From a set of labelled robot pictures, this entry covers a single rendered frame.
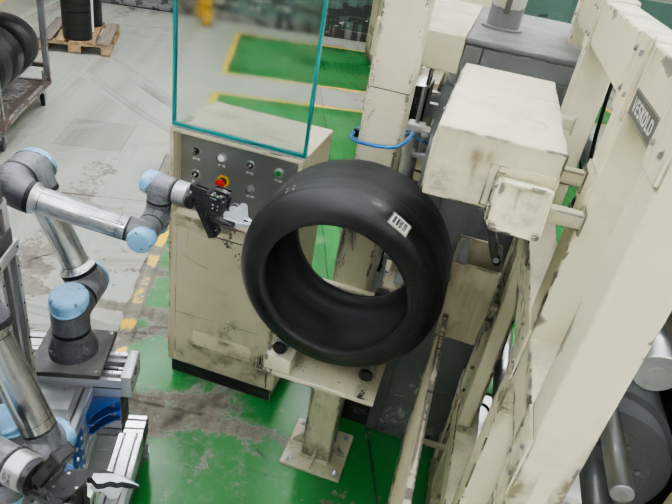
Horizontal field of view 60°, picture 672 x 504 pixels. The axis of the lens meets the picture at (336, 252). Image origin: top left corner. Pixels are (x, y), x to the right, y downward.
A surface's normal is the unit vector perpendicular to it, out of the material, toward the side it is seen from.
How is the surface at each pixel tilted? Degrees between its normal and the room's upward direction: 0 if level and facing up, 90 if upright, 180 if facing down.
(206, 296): 90
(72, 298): 8
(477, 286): 90
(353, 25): 90
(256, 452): 0
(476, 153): 90
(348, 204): 42
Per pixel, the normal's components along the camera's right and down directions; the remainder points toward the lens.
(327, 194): -0.24, -0.34
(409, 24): -0.27, 0.47
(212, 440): 0.15, -0.84
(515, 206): -0.22, 0.18
